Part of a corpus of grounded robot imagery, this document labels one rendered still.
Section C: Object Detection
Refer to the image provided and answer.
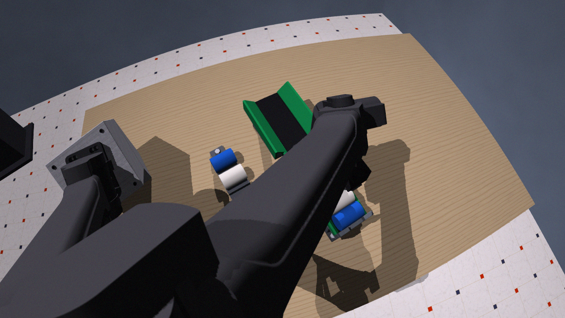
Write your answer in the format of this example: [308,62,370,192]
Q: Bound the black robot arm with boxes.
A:
[0,94,387,318]

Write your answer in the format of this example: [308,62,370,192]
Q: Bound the blue cylinder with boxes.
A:
[209,148,237,173]
[332,201,365,231]

